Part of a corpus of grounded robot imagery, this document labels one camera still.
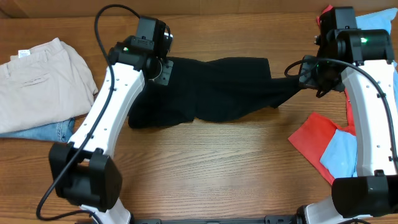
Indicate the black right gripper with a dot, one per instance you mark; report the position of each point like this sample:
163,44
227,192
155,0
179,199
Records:
305,79

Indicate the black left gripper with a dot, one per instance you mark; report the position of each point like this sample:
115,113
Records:
165,78

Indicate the black t-shirt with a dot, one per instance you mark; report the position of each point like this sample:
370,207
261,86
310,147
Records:
218,91

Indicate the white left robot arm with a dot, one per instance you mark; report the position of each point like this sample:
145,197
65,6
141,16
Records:
83,170

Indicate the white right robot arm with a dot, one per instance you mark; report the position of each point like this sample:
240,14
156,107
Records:
361,60

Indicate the red t-shirt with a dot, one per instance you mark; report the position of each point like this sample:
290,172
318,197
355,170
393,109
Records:
312,138

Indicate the light blue t-shirt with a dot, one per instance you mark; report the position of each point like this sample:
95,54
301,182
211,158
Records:
340,156

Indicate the blue denim jeans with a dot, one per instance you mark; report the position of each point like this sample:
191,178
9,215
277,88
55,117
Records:
55,132

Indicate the beige folded trousers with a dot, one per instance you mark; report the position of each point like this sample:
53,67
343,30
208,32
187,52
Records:
51,84

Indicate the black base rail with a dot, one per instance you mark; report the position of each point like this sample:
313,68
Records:
268,219

